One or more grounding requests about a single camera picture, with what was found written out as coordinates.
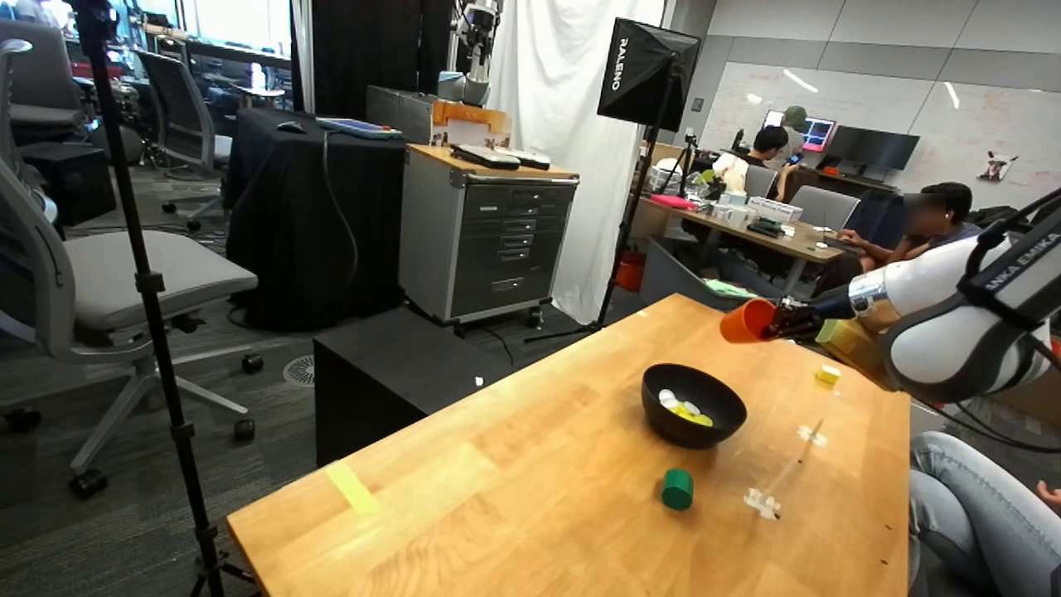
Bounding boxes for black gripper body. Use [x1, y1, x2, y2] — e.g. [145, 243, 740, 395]
[770, 286, 853, 339]

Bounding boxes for orange plastic cup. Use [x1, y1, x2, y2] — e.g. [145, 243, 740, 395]
[719, 298, 776, 341]

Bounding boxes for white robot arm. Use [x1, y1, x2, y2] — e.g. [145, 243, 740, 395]
[768, 192, 1061, 403]

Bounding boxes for black bowl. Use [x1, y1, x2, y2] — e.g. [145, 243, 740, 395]
[640, 366, 745, 448]

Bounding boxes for yellow contents pieces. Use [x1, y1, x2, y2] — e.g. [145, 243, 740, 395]
[658, 390, 718, 429]

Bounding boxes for seated person dark shirt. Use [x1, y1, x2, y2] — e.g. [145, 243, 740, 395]
[838, 182, 979, 270]

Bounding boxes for white stick on tape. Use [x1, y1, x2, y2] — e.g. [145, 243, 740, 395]
[743, 423, 825, 520]

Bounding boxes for green cube block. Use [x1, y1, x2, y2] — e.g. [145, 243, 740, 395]
[660, 467, 698, 510]

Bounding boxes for person legs in jeans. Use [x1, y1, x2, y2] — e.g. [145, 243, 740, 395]
[908, 433, 1061, 597]

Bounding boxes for black softbox light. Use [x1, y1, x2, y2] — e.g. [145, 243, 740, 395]
[597, 17, 700, 130]

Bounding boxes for grey drawer cabinet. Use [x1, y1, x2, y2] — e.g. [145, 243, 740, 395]
[399, 144, 581, 327]

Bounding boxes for black low cabinet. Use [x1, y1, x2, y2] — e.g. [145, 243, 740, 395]
[312, 303, 590, 467]

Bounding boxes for yellow tape strip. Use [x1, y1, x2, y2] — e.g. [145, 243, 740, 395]
[329, 465, 378, 513]

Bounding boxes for black draped table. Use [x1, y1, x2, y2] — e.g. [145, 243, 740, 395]
[225, 110, 404, 333]

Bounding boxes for grey office chair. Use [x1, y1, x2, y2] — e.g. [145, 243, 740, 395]
[0, 36, 270, 502]

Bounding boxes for black tripod stand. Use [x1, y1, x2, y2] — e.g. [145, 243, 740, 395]
[68, 0, 225, 597]

